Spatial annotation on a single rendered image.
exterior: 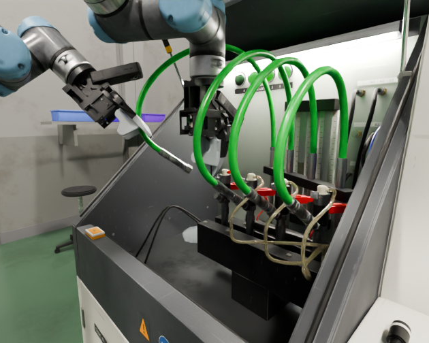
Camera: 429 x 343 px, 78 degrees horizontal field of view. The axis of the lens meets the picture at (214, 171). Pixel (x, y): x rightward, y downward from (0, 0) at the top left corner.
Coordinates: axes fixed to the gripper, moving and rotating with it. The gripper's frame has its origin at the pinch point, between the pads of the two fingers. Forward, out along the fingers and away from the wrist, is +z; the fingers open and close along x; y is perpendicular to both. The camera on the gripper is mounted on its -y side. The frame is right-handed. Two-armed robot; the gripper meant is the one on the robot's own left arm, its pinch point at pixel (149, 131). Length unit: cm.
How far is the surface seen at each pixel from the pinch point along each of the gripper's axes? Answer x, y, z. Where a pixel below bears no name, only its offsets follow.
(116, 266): 7.9, 24.4, 16.7
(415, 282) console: 31, -9, 46
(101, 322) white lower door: -5.5, 41.2, 24.5
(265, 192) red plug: 7.3, -8.0, 28.7
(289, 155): -0.4, -20.9, 28.8
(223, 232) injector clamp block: 3.5, 4.7, 29.0
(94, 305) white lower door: -8.6, 41.0, 20.4
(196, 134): 18.7, -4.2, 10.0
